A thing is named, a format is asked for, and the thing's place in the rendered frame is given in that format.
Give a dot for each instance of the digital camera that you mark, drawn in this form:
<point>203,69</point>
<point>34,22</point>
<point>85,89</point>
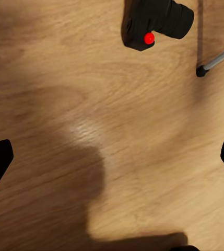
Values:
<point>164,16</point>

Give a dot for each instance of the camera tripod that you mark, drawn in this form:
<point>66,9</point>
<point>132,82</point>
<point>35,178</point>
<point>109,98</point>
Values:
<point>202,70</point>

